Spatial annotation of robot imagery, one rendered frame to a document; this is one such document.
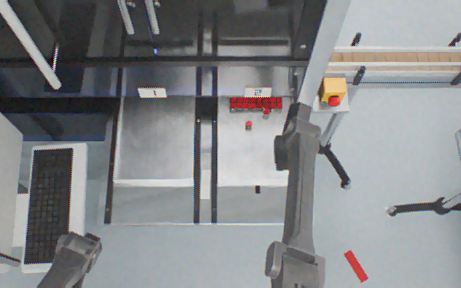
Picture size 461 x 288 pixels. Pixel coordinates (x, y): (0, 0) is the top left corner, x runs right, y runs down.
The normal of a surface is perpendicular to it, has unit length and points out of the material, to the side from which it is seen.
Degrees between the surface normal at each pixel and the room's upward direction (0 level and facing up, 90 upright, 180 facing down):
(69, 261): 41
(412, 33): 0
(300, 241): 27
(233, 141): 0
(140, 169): 0
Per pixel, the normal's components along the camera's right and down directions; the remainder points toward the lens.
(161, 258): 0.00, -0.37
